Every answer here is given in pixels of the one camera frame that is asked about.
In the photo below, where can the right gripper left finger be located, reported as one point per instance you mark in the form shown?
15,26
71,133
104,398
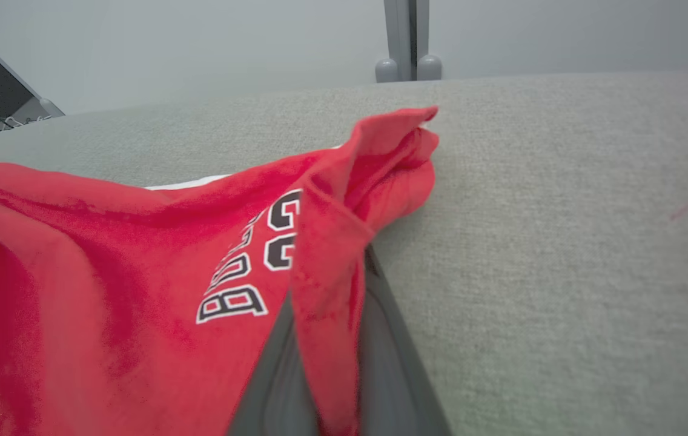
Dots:
277,393

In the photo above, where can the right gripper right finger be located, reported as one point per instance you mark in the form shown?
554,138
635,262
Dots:
395,375

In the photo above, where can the red Bulls jersey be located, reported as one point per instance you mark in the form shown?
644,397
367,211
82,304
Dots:
108,254

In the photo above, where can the grey fabric sofa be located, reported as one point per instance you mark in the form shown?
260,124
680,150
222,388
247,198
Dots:
562,303

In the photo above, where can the grey cylindrical post cap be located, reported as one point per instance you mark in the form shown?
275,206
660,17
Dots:
429,68
386,71

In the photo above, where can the grey partition post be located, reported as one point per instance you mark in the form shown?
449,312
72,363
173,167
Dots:
406,30

